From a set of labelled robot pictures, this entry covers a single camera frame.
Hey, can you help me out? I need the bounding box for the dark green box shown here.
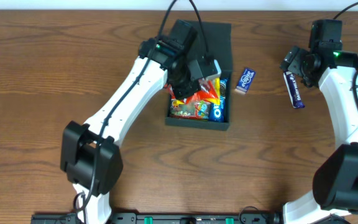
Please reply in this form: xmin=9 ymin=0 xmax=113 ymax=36
xmin=165 ymin=21 xmax=233 ymax=131

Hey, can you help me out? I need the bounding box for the purple Dairy Milk bar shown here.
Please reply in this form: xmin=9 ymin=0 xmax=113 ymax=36
xmin=283 ymin=71 xmax=305 ymax=109

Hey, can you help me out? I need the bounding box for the red Hacks candy bag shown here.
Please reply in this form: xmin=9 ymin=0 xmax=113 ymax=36
xmin=164 ymin=80 xmax=220 ymax=105

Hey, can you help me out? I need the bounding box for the Haribo gummy worms bag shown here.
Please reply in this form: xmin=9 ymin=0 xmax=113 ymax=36
xmin=169 ymin=99 xmax=211 ymax=120

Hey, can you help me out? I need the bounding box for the yellow Hacks candy bag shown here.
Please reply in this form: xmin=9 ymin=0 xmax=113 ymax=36
xmin=211 ymin=78 xmax=221 ymax=105

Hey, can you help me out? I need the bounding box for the blue Oreo cookie pack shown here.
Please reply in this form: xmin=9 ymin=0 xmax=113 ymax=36
xmin=209 ymin=78 xmax=228 ymax=123

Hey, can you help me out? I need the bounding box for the blue Eclipse mints box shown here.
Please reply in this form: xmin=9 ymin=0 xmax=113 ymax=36
xmin=234 ymin=67 xmax=256 ymax=95

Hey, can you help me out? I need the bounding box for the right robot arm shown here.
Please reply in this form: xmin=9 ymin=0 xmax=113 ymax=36
xmin=280 ymin=19 xmax=358 ymax=223

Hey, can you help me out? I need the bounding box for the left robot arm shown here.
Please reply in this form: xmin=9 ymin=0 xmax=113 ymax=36
xmin=60 ymin=20 xmax=221 ymax=223

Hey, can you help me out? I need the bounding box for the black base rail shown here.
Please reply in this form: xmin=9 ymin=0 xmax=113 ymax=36
xmin=30 ymin=212 xmax=284 ymax=224

